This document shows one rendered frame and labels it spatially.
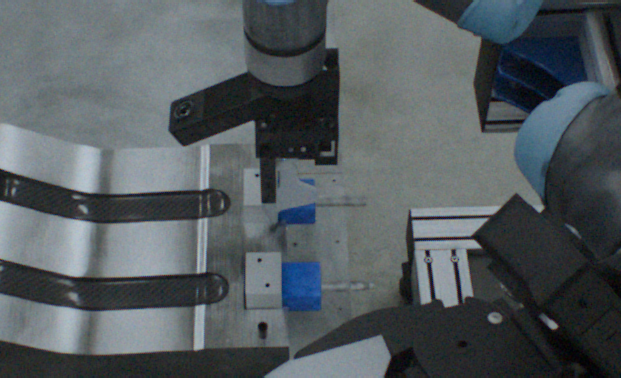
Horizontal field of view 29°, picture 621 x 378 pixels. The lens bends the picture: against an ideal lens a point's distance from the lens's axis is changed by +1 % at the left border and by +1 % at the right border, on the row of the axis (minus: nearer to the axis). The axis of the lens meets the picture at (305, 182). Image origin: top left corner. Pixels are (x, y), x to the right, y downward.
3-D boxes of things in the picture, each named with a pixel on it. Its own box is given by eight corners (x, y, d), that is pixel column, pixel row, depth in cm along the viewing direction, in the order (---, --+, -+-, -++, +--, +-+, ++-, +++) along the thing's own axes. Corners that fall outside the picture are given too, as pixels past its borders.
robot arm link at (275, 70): (242, 58, 103) (243, -7, 108) (244, 93, 107) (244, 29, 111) (328, 57, 103) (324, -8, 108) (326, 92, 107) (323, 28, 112)
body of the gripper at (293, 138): (337, 172, 116) (341, 90, 106) (250, 173, 116) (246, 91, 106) (334, 113, 121) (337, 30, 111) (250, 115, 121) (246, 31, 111)
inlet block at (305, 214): (363, 197, 130) (365, 166, 126) (365, 234, 127) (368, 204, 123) (245, 198, 130) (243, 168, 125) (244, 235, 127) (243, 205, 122)
